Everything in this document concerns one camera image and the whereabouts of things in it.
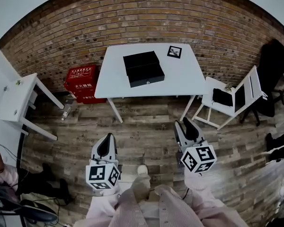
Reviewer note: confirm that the black framed picture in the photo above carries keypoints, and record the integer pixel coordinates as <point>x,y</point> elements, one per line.
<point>174,52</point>

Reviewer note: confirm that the black office chair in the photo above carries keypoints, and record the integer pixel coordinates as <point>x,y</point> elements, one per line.
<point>272,74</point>

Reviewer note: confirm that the person's right forearm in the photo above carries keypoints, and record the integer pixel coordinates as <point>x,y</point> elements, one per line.
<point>198,188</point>

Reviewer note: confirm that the tiny green plant sprig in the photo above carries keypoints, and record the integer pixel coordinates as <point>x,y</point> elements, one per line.
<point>18,82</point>

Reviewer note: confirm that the person's left forearm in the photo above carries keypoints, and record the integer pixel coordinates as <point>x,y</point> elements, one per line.
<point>101,207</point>

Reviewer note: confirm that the person's white shoe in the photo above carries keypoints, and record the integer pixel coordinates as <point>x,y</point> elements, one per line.
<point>142,169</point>

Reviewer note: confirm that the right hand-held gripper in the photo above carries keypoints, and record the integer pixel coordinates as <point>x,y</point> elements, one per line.
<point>198,158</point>

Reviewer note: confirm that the white wooden chair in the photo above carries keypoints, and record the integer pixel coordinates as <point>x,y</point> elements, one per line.
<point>223,103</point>

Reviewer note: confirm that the black swivel chair base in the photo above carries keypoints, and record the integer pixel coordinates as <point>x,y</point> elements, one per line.
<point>26,209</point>

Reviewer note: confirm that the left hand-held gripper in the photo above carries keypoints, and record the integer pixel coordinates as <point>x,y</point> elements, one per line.
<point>101,176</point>

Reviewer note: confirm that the white side table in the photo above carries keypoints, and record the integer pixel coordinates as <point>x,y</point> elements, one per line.
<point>16,100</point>

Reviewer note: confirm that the black drawer with knob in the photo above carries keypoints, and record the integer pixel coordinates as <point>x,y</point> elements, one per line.
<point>146,75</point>

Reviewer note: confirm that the black pouch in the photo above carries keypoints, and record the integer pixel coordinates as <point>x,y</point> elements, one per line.
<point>223,97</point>

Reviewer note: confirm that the person's pink shirt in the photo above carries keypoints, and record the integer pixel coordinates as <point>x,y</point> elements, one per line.
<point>156,212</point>

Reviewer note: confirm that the clear plastic bottle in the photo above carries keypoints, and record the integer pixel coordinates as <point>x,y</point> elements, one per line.
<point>66,112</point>

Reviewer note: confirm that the small green plant sprig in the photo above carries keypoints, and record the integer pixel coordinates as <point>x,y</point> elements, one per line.
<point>228,87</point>

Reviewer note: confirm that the black box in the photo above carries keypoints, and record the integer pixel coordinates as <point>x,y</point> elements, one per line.
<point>140,58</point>

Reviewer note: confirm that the person's beige trouser leg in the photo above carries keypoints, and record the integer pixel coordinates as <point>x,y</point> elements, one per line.
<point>140,185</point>

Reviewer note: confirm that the red fire equipment box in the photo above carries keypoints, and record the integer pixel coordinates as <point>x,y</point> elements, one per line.
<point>81,84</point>

